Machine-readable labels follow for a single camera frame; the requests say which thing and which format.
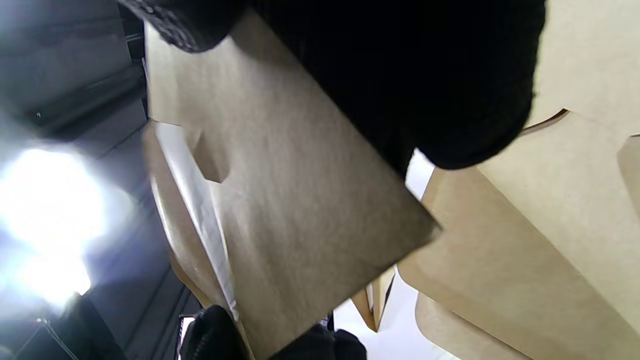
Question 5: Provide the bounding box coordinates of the person's right hand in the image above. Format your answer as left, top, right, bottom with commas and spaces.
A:
117, 0, 548, 176

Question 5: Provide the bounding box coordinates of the white lined paper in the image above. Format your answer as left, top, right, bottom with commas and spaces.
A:
155, 122, 240, 321

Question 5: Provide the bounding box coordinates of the long ceiling light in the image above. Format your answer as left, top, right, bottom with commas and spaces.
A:
0, 147, 108, 306

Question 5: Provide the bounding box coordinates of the person's left hand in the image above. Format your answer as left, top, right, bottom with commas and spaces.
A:
180, 305, 368, 360

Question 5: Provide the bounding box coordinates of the brown paper envelope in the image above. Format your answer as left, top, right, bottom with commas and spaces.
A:
415, 292, 533, 360
142, 7, 443, 360
350, 267, 396, 332
397, 0, 640, 360

